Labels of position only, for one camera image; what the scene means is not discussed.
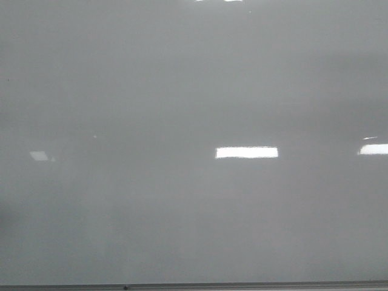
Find white whiteboard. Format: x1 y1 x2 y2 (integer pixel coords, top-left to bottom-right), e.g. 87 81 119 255
1 1 387 285

